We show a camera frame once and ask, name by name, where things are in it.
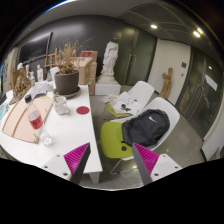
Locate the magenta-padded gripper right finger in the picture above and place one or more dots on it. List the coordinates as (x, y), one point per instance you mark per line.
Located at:
(146, 158)

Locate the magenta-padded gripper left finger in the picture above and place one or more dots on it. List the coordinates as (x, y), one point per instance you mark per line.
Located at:
(77, 156)

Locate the clear bottle with red label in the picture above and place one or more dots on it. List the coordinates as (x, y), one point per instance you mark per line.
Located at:
(35, 120)

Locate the black backpack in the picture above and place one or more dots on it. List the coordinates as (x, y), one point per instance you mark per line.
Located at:
(146, 128)

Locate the flat round red coaster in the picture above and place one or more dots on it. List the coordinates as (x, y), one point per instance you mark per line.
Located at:
(83, 110)

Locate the white printed mug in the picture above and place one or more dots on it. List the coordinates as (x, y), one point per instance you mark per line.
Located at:
(60, 106)

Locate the stack of papers and books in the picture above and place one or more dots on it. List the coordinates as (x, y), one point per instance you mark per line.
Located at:
(125, 103)

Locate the light wooden board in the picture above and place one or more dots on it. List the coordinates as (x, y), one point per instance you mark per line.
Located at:
(23, 121)

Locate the dried plant in grey pot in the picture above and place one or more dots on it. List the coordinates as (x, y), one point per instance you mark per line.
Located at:
(66, 82)

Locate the printed paper sheets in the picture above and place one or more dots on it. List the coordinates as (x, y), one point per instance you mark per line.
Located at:
(40, 89)

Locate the wooden figure sculpture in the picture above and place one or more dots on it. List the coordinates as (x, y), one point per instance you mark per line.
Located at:
(166, 83)

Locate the brown carved relief sculpture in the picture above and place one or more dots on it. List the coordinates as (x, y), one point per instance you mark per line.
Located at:
(20, 86)

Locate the small white figurine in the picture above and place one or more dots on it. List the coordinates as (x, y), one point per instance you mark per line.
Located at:
(39, 73)

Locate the wooden easel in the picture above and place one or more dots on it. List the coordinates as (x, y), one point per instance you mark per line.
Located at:
(50, 63)

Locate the large white statue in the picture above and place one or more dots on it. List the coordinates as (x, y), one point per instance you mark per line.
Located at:
(110, 58)

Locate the round ceiling spot light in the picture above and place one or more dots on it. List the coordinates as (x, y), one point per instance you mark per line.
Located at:
(153, 26)
(196, 33)

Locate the black wall screen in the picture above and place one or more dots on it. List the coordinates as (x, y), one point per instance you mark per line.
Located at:
(35, 46)

